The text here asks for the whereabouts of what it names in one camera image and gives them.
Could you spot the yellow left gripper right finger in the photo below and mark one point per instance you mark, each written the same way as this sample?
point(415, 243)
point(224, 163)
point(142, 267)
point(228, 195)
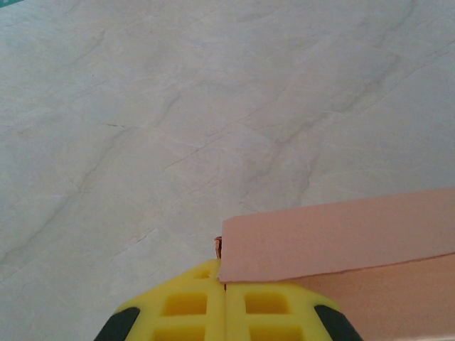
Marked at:
point(270, 309)

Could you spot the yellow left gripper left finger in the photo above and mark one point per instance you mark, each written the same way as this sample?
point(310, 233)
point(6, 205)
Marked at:
point(185, 305)

